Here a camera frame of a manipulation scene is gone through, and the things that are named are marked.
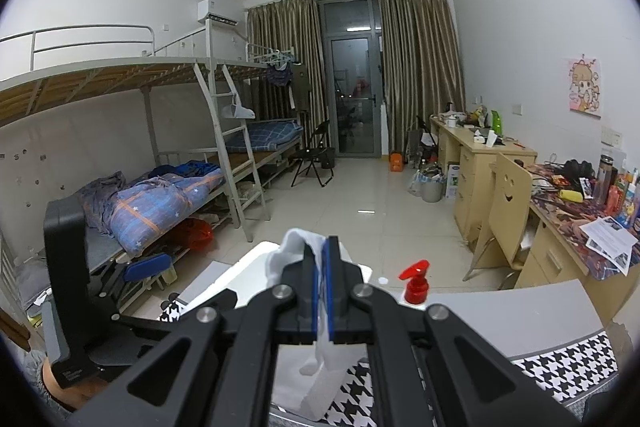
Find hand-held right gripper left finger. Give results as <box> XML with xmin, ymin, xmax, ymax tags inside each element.
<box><xmin>82</xmin><ymin>241</ymin><xmax>321</xmax><ymax>427</ymax></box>

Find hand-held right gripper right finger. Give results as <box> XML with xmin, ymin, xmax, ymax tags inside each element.
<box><xmin>322</xmin><ymin>234</ymin><xmax>586</xmax><ymax>427</ymax></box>

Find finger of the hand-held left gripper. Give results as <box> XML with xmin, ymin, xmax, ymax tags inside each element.
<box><xmin>90</xmin><ymin>253</ymin><xmax>174</xmax><ymax>305</ymax></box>
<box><xmin>112</xmin><ymin>289</ymin><xmax>240</xmax><ymax>348</ymax></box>

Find white soft cloth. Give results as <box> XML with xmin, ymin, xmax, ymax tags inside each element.
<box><xmin>267</xmin><ymin>227</ymin><xmax>351</xmax><ymax>378</ymax></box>

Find person's left forearm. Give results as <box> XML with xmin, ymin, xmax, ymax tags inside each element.
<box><xmin>20</xmin><ymin>349</ymin><xmax>51</xmax><ymax>413</ymax></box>

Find person's left hand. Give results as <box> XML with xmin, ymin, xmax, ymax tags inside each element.
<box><xmin>42</xmin><ymin>359</ymin><xmax>108</xmax><ymax>413</ymax></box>

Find grey mattress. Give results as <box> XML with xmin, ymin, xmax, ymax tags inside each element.
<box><xmin>82</xmin><ymin>222</ymin><xmax>126</xmax><ymax>280</ymax></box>

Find red plastic bag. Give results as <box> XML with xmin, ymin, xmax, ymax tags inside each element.
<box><xmin>172</xmin><ymin>218</ymin><xmax>213</xmax><ymax>253</ymax></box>

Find blue striped quilt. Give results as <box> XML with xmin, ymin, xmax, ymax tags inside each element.
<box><xmin>107</xmin><ymin>172</ymin><xmax>226</xmax><ymax>258</ymax></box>

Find purple grey crumpled cloth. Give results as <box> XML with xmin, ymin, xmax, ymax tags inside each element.
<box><xmin>75</xmin><ymin>171</ymin><xmax>128</xmax><ymax>235</ymax></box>

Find white lotion bottle red pump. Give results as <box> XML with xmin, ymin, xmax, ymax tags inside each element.
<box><xmin>397</xmin><ymin>259</ymin><xmax>433</xmax><ymax>313</ymax></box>

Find dark blue clothing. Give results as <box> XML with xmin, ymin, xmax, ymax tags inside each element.
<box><xmin>150</xmin><ymin>161</ymin><xmax>221</xmax><ymax>180</ymax></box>

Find black folding chair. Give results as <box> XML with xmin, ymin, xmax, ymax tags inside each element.
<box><xmin>290</xmin><ymin>119</ymin><xmax>336</xmax><ymax>188</ymax></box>

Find grey bin with bag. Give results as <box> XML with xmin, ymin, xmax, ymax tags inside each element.
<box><xmin>410</xmin><ymin>169</ymin><xmax>447</xmax><ymax>202</ymax></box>

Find white metal bed ladder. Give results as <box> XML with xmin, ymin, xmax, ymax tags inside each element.
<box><xmin>194</xmin><ymin>63</ymin><xmax>268</xmax><ymax>244</ymax></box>

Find white blue carton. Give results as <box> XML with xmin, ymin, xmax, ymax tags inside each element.
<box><xmin>445</xmin><ymin>163</ymin><xmax>462</xmax><ymax>200</ymax></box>

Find blue checked bedding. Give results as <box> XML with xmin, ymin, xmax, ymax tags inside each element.
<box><xmin>222</xmin><ymin>119</ymin><xmax>303</xmax><ymax>152</ymax></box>

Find light wooden desk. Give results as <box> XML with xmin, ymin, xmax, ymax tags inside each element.
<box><xmin>520</xmin><ymin>162</ymin><xmax>640</xmax><ymax>323</ymax></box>
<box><xmin>430</xmin><ymin>114</ymin><xmax>538</xmax><ymax>253</ymax></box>

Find wooden chair smiley face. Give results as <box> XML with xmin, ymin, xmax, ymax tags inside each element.
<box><xmin>462</xmin><ymin>152</ymin><xmax>535</xmax><ymax>283</ymax></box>

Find white metal bunk bed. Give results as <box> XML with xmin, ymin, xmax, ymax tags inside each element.
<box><xmin>0</xmin><ymin>25</ymin><xmax>271</xmax><ymax>343</ymax></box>
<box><xmin>150</xmin><ymin>27</ymin><xmax>307</xmax><ymax>208</ymax></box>

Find glass balcony door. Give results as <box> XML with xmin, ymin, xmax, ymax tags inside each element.
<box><xmin>317</xmin><ymin>0</ymin><xmax>383</xmax><ymax>158</ymax></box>

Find hanging dark jacket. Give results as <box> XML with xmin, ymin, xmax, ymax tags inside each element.
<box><xmin>290</xmin><ymin>64</ymin><xmax>311</xmax><ymax>112</ymax></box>

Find white tissue box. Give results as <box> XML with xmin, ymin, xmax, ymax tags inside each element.
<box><xmin>472</xmin><ymin>129</ymin><xmax>506</xmax><ymax>150</ymax></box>

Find hanging dark blue garment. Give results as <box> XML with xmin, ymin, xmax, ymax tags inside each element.
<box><xmin>265</xmin><ymin>62</ymin><xmax>293</xmax><ymax>88</ymax></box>

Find black white houndstooth mat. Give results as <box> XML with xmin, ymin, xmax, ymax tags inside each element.
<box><xmin>159</xmin><ymin>297</ymin><xmax>623</xmax><ymax>427</ymax></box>

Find brown curtain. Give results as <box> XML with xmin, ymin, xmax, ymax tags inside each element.
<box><xmin>245</xmin><ymin>0</ymin><xmax>331</xmax><ymax>162</ymax></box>
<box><xmin>377</xmin><ymin>0</ymin><xmax>466</xmax><ymax>155</ymax></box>

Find white air conditioner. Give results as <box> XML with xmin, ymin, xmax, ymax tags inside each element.
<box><xmin>197</xmin><ymin>0</ymin><xmax>238</xmax><ymax>28</ymax></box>

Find printed paper sheets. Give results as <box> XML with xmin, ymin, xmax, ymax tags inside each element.
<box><xmin>582</xmin><ymin>216</ymin><xmax>640</xmax><ymax>275</ymax></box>

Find dark drinking bottle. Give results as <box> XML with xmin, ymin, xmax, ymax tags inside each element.
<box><xmin>595</xmin><ymin>154</ymin><xmax>615</xmax><ymax>200</ymax></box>

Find pink cartoon wall poster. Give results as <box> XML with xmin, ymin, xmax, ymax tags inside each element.
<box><xmin>567</xmin><ymin>54</ymin><xmax>603</xmax><ymax>114</ymax></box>

